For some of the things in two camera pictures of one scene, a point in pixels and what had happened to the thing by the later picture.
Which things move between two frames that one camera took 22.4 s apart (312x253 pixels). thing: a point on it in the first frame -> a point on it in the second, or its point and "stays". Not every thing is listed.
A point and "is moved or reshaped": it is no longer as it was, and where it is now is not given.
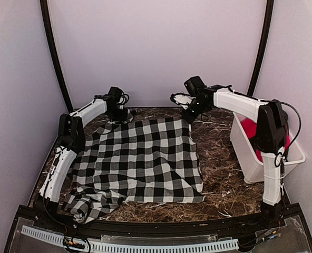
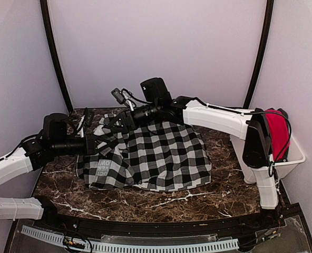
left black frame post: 47,23 stays
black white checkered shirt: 129,161 is moved or reshaped
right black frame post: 269,9 stays
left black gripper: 122,118 -> 90,144
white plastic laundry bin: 250,161 stays
